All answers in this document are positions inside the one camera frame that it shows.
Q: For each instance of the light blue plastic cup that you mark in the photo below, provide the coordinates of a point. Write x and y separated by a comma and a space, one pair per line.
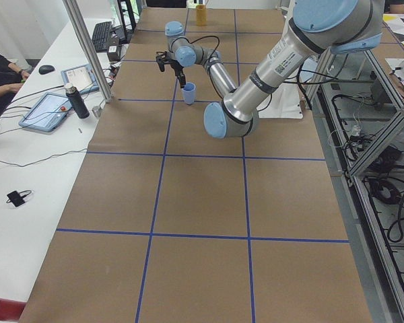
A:
189, 93

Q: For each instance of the white camera mast pedestal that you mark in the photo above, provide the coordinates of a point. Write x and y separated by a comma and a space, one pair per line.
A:
285, 102

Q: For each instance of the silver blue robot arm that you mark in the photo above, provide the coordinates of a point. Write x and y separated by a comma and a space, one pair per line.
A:
341, 26

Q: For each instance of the tan bamboo cup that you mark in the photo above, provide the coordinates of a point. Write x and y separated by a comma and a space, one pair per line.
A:
201, 15

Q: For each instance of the black computer mouse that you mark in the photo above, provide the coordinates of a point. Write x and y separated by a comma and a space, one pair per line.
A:
45, 69

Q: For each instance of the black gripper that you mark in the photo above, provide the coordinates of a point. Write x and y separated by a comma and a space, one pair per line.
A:
176, 67

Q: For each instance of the black power adapter box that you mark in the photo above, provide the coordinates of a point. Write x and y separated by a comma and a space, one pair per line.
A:
114, 52

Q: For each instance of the blue teach pendant tablet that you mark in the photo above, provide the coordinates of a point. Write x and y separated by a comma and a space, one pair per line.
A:
47, 114

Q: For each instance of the black keyboard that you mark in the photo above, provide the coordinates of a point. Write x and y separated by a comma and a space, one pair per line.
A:
101, 35

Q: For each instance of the small black device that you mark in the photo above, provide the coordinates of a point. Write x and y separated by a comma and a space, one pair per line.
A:
17, 198

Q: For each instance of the red object at corner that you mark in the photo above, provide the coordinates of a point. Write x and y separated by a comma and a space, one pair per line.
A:
10, 310

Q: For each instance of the black water bottle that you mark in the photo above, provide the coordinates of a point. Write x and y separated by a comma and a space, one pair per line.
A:
76, 101

